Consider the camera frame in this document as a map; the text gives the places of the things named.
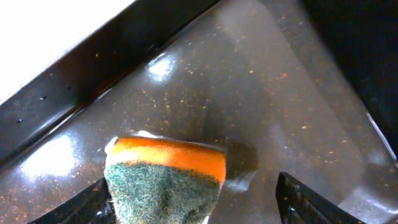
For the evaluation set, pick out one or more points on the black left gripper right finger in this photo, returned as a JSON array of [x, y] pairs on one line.
[[298, 203]]

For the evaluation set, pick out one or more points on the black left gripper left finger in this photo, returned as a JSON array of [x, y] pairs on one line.
[[90, 206]]

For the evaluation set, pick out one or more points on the orange green scrub sponge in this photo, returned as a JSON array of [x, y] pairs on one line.
[[154, 180]]

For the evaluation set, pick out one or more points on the black water tray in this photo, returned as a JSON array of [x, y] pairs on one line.
[[303, 87]]

